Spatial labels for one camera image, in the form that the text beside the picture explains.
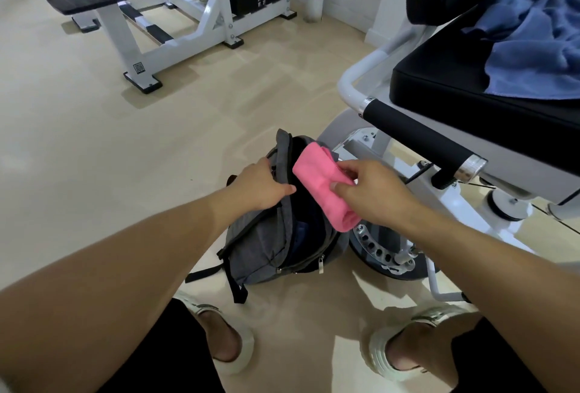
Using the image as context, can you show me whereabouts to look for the person's left hand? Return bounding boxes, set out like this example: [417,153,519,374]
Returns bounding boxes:
[224,157,298,215]

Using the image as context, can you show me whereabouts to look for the person's right hand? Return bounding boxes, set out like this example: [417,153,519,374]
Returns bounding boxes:
[329,159,425,228]

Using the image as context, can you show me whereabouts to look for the person's right forearm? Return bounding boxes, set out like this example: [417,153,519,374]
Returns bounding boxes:
[403,205,580,393]

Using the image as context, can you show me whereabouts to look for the pink towel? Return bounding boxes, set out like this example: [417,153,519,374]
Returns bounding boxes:
[292,142,363,234]

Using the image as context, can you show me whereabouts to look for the grey backpack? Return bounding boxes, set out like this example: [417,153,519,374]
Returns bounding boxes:
[184,128,352,305]

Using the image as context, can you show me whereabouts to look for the blue towel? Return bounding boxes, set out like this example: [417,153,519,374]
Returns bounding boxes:
[285,220,314,262]
[462,0,580,101]

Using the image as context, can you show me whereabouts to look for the black seat pad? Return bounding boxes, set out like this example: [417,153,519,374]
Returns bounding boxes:
[389,3,580,179]

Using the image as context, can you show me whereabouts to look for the person's left forearm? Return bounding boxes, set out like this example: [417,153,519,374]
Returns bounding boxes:
[0,188,236,393]

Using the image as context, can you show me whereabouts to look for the person's white left shoe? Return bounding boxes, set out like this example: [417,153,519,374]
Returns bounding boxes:
[174,290,256,376]

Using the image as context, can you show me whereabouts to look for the person's black shorts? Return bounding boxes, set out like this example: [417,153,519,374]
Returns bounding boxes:
[97,298,549,393]

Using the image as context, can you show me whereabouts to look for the white lever with black grip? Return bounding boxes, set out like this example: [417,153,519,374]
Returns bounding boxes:
[425,256,470,304]

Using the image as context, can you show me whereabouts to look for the white weight machine frame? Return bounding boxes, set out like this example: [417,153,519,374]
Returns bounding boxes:
[36,0,298,95]

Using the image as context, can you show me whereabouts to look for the black handle grip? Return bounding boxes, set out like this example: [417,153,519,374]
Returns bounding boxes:
[360,97,488,189]

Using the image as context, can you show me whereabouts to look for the person's white shoe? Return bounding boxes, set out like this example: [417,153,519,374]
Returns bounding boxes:
[174,290,256,376]
[360,304,472,383]

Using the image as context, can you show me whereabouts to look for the person's white right shoe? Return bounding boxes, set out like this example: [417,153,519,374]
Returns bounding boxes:
[360,304,472,383]

